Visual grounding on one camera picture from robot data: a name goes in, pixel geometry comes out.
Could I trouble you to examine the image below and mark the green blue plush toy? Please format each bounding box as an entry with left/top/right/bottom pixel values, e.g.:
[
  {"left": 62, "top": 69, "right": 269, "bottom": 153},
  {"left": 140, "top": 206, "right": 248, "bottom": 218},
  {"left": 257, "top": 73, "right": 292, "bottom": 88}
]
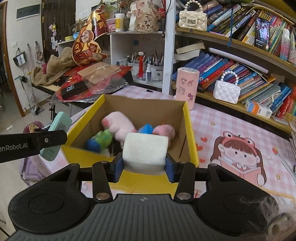
[{"left": 85, "top": 129, "right": 113, "bottom": 153}]

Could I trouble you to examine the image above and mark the white foam block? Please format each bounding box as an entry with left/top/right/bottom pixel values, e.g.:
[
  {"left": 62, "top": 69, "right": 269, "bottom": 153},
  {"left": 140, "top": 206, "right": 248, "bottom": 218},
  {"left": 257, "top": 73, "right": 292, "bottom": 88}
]
[{"left": 122, "top": 133, "right": 169, "bottom": 175}]

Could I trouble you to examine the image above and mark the blue toy block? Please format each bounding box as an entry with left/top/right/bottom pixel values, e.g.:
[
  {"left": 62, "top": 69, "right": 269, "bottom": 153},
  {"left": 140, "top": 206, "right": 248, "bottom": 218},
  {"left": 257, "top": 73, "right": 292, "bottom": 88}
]
[{"left": 137, "top": 124, "right": 154, "bottom": 134}]

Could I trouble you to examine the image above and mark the mint green remote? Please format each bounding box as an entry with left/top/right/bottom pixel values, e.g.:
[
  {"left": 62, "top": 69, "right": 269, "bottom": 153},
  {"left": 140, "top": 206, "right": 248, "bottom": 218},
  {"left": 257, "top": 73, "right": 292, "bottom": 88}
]
[{"left": 40, "top": 111, "right": 72, "bottom": 162}]

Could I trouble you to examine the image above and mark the yellow cardboard box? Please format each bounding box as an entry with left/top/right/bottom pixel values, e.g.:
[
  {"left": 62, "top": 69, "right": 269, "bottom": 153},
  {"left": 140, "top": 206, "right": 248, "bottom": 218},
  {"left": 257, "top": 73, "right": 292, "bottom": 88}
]
[{"left": 62, "top": 95, "right": 199, "bottom": 194}]

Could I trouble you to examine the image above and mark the pink plush toy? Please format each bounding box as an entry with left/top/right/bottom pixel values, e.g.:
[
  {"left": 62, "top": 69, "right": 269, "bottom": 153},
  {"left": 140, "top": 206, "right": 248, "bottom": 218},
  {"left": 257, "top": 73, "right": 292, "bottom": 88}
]
[{"left": 101, "top": 111, "right": 176, "bottom": 146}]

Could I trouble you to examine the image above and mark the pink cartoon table mat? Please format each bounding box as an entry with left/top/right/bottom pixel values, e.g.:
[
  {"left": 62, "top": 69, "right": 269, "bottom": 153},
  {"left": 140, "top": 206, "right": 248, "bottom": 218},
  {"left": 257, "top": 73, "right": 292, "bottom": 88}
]
[{"left": 49, "top": 86, "right": 295, "bottom": 205}]

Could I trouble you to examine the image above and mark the black rectangular box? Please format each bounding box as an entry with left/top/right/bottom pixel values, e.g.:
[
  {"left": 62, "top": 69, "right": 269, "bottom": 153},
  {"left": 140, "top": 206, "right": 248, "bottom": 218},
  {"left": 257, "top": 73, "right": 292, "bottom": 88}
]
[{"left": 61, "top": 81, "right": 88, "bottom": 99}]

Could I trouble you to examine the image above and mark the brown blanket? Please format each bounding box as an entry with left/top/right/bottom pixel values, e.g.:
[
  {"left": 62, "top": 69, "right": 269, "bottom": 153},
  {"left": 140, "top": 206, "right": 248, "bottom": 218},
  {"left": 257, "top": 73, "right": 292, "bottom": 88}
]
[{"left": 32, "top": 47, "right": 77, "bottom": 86}]

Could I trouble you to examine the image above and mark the white quilted pearl handbag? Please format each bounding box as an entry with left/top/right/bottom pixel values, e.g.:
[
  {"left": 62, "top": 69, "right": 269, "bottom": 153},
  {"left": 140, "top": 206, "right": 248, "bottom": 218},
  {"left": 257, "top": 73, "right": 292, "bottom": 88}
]
[{"left": 213, "top": 70, "right": 241, "bottom": 104}]

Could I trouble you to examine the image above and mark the pink cylindrical canister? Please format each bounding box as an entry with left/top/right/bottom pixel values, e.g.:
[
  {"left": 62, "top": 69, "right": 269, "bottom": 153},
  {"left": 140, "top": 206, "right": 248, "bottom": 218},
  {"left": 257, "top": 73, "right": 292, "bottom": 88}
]
[{"left": 175, "top": 67, "right": 200, "bottom": 110}]

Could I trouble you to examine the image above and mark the white orange medicine box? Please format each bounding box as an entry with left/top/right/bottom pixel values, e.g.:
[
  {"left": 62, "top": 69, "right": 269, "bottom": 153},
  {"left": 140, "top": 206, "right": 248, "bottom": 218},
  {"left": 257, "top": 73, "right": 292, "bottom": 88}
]
[{"left": 245, "top": 100, "right": 272, "bottom": 118}]

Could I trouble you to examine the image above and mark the white pen holder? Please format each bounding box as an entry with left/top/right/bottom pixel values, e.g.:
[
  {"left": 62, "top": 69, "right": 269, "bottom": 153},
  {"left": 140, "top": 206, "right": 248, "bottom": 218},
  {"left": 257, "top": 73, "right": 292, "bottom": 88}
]
[{"left": 151, "top": 65, "right": 163, "bottom": 81}]

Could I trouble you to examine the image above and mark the white spray bottle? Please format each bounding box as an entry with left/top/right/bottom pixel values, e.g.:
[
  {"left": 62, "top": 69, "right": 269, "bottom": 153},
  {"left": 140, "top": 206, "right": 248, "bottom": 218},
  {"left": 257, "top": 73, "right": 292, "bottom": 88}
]
[{"left": 145, "top": 63, "right": 152, "bottom": 83}]

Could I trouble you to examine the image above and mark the red gold paper decoration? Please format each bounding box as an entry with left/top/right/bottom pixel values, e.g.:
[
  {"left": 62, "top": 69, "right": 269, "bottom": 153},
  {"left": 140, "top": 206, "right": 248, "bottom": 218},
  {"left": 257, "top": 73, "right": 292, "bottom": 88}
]
[{"left": 72, "top": 4, "right": 107, "bottom": 66}]

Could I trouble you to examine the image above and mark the row of colourful books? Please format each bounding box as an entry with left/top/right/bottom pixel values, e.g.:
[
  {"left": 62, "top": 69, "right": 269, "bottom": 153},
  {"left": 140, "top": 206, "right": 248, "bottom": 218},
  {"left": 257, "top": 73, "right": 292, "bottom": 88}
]
[{"left": 185, "top": 51, "right": 295, "bottom": 120}]

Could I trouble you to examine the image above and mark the white cubby shelf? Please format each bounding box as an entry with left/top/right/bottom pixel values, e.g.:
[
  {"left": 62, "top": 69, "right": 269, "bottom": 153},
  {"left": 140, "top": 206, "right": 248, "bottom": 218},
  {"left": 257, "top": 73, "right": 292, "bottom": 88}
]
[{"left": 57, "top": 31, "right": 166, "bottom": 90}]

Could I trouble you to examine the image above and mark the wooden bookshelf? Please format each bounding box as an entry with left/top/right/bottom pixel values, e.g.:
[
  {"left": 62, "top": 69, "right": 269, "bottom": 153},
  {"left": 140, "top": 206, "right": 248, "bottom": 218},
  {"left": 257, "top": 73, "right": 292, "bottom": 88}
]
[{"left": 175, "top": 1, "right": 295, "bottom": 138}]

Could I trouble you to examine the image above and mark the cream quilted handbag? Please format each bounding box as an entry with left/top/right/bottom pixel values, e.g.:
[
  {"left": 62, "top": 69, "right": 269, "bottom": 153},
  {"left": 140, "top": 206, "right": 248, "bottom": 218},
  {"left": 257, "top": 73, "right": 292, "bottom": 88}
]
[{"left": 178, "top": 1, "right": 207, "bottom": 32}]

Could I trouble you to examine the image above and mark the ceramic pig figurine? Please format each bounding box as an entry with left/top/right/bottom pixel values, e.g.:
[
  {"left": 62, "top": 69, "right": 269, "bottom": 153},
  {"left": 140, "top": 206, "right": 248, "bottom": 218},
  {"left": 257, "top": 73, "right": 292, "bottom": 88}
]
[{"left": 127, "top": 0, "right": 161, "bottom": 33}]

